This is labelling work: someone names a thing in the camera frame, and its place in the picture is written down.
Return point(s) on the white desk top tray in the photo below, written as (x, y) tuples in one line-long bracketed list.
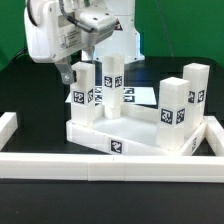
[(133, 134)]

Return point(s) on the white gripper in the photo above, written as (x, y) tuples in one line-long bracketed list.
[(55, 29)]

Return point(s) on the white U-shaped fence wall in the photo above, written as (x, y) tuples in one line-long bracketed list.
[(103, 167)]

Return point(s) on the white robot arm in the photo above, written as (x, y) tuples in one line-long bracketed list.
[(125, 39)]

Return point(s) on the fiducial marker sheet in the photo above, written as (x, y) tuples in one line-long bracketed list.
[(134, 95)]

